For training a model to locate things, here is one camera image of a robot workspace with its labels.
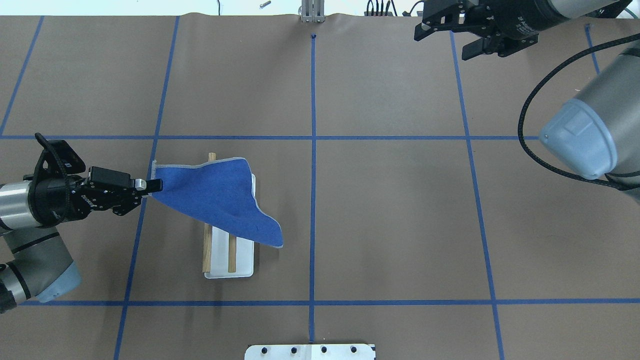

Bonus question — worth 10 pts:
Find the aluminium frame post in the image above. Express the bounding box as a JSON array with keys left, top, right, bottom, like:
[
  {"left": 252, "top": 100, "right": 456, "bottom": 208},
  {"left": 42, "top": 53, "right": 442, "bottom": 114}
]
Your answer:
[{"left": 299, "top": 0, "right": 326, "bottom": 23}]

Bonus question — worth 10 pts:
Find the white wooden towel rack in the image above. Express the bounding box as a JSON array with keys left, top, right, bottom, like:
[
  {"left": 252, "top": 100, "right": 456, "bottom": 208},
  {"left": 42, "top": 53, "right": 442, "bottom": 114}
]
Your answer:
[{"left": 202, "top": 153, "right": 257, "bottom": 279}]

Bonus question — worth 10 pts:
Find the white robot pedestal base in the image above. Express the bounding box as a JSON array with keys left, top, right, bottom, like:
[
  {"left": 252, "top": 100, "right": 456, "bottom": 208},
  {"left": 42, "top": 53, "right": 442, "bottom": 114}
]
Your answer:
[{"left": 244, "top": 343, "right": 377, "bottom": 360}]

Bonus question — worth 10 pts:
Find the blue towel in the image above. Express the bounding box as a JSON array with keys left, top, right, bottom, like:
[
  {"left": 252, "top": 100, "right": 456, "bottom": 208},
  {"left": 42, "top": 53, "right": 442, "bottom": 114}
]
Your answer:
[{"left": 151, "top": 157, "right": 284, "bottom": 249}]

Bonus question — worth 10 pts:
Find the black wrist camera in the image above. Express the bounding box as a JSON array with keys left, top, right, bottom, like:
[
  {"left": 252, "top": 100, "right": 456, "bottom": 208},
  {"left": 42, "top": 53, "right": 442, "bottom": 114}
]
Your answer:
[{"left": 34, "top": 132, "right": 87, "bottom": 177}]

